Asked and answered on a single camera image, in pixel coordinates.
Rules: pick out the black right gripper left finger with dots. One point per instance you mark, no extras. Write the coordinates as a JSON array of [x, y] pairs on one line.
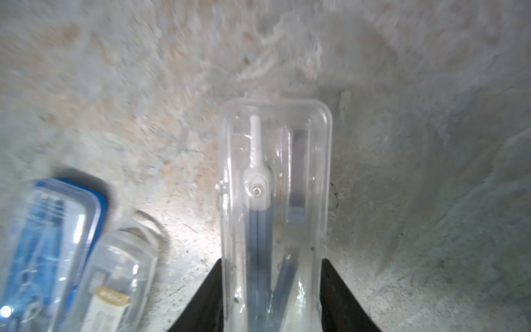
[[205, 310]]

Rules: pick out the clear case beige label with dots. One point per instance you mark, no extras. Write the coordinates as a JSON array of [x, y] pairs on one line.
[[116, 282]]

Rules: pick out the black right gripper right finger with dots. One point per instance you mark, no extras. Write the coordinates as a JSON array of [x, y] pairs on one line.
[[340, 309]]

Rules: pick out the blue compass set case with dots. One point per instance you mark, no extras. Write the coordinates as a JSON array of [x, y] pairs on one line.
[[49, 238]]

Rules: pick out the clear case red label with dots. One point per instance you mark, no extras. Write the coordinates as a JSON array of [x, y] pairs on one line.
[[273, 189]]

